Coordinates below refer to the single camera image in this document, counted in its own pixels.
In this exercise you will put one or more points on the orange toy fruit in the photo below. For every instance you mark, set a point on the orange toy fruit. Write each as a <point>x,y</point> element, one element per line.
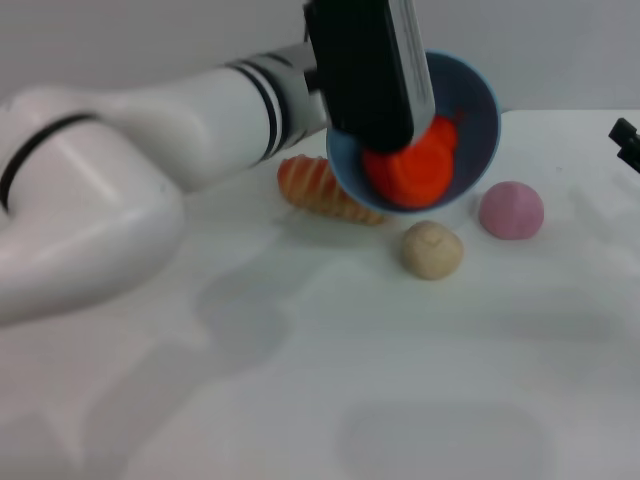
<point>415,170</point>

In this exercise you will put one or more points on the blue plastic bowl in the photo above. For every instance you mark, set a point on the blue plastic bowl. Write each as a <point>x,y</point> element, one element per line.
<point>480,130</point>

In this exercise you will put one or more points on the pink round bun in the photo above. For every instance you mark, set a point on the pink round bun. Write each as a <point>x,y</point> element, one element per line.
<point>512,210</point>

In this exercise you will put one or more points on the beige round bun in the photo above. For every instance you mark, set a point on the beige round bun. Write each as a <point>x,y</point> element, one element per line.
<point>432,250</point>

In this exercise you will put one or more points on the orange striped bread roll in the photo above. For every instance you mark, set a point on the orange striped bread roll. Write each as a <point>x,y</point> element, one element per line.
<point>310,185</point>

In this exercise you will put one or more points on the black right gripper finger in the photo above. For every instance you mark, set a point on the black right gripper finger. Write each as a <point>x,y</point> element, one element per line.
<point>622,131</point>
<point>631,157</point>

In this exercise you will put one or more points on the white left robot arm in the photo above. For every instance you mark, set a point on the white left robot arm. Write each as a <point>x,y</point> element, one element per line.
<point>125,165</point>

